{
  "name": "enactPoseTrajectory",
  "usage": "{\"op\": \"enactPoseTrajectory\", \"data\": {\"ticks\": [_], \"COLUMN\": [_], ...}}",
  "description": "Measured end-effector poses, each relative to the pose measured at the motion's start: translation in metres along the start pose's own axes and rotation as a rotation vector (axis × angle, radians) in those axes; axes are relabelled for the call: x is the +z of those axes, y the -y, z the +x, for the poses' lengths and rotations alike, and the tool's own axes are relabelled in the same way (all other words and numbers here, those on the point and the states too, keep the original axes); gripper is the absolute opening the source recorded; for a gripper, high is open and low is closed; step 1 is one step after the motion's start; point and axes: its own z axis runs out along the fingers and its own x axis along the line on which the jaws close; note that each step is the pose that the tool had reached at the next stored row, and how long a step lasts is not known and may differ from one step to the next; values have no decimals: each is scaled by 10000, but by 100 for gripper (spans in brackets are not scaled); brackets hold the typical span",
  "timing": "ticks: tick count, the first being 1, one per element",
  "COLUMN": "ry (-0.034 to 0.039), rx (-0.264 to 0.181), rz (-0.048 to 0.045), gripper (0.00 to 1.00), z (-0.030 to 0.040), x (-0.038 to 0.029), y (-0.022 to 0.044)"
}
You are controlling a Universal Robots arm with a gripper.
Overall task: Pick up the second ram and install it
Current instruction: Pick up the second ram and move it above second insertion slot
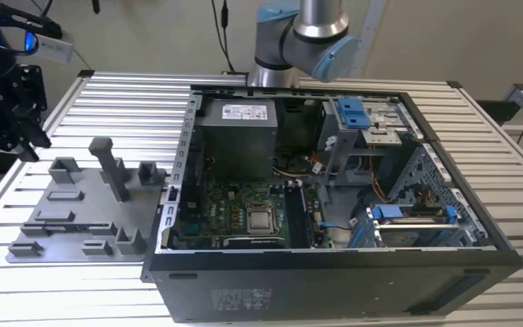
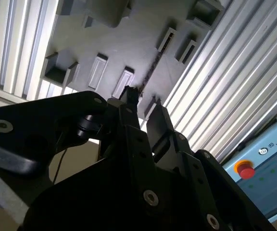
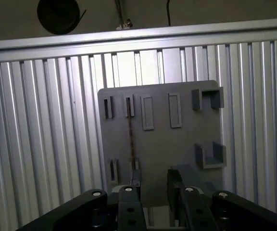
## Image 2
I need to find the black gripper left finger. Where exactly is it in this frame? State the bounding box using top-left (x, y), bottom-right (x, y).
top-left (0, 85), bottom-right (165, 218)

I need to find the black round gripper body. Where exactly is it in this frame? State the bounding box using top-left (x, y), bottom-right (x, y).
top-left (20, 156), bottom-right (209, 231)

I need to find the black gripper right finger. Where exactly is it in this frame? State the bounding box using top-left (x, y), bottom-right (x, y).
top-left (147, 103), bottom-right (276, 231)

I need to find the black RAM stick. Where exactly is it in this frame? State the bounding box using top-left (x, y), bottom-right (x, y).
top-left (139, 31), bottom-right (175, 97)

